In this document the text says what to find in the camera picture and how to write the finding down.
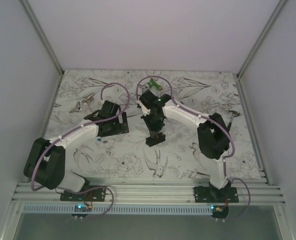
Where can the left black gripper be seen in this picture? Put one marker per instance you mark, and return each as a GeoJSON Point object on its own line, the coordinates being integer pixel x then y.
{"type": "Point", "coordinates": [121, 128]}

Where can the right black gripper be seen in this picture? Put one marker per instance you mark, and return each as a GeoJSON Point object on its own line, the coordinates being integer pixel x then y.
{"type": "Point", "coordinates": [153, 130]}

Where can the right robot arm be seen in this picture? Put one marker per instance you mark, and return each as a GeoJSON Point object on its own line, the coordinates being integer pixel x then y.
{"type": "Point", "coordinates": [213, 135]}

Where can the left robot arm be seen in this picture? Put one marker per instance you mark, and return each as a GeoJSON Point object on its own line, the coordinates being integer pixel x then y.
{"type": "Point", "coordinates": [46, 162]}

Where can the floral patterned mat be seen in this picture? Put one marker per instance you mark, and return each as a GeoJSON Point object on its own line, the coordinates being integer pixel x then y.
{"type": "Point", "coordinates": [127, 155]}

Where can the green toy tool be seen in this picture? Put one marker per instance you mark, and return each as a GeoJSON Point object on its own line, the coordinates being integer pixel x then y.
{"type": "Point", "coordinates": [152, 83]}

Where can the silver white small tool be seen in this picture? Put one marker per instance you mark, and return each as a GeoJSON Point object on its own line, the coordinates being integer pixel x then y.
{"type": "Point", "coordinates": [85, 105]}

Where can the small hammer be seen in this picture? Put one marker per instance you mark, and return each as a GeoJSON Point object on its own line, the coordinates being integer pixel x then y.
{"type": "Point", "coordinates": [234, 114]}

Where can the left controller board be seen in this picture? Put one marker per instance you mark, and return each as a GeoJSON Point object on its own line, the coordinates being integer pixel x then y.
{"type": "Point", "coordinates": [81, 211]}

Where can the controller board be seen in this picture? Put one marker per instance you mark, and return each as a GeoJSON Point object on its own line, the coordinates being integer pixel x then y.
{"type": "Point", "coordinates": [220, 212]}
{"type": "Point", "coordinates": [81, 211]}

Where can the right controller board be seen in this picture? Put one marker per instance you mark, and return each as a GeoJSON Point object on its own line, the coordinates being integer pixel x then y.
{"type": "Point", "coordinates": [220, 212]}

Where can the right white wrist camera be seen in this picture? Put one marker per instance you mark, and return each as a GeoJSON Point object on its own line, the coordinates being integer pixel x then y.
{"type": "Point", "coordinates": [144, 109]}

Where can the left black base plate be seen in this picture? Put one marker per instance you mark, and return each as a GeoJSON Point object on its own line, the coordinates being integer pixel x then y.
{"type": "Point", "coordinates": [97, 195]}

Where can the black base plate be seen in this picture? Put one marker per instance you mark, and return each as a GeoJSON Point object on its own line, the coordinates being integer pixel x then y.
{"type": "Point", "coordinates": [209, 194]}
{"type": "Point", "coordinates": [97, 195]}

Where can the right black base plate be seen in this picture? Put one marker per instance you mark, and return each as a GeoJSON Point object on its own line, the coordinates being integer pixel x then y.
{"type": "Point", "coordinates": [209, 194]}

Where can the white slotted cable duct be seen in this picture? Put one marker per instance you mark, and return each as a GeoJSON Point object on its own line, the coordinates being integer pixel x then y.
{"type": "Point", "coordinates": [122, 209]}

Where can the aluminium rail frame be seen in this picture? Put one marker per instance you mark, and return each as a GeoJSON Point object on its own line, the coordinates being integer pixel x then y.
{"type": "Point", "coordinates": [160, 191]}

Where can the left frame post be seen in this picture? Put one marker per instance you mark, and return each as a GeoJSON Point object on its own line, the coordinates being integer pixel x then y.
{"type": "Point", "coordinates": [41, 35]}

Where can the frame post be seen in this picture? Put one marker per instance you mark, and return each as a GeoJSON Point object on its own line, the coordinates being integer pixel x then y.
{"type": "Point", "coordinates": [41, 35]}
{"type": "Point", "coordinates": [263, 35]}

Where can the right frame post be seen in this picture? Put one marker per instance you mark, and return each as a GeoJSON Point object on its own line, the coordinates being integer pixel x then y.
{"type": "Point", "coordinates": [263, 35]}

